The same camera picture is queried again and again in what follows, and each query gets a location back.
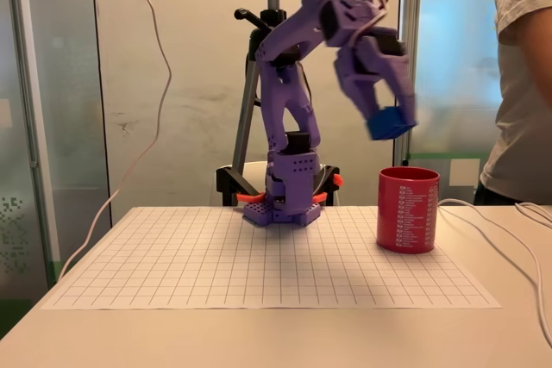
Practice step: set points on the red cup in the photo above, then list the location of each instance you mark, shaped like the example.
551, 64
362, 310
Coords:
407, 213

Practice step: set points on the white grid paper sheet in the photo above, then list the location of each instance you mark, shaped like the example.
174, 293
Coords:
267, 264

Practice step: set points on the grey metal partition post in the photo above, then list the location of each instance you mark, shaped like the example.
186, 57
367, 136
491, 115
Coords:
30, 105
409, 19

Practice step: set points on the grey camera tripod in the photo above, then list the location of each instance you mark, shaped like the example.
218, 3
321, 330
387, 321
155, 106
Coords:
248, 96

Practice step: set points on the purple robot arm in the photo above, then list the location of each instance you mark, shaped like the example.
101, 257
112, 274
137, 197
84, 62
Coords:
284, 96

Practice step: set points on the blue brick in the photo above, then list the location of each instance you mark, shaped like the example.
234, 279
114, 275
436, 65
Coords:
388, 124

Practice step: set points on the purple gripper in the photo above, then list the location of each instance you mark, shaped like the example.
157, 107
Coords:
376, 70

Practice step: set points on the person in white shirt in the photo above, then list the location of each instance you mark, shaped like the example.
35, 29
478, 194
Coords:
522, 83

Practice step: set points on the black orange table clamp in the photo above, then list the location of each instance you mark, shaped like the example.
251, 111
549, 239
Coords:
233, 187
330, 182

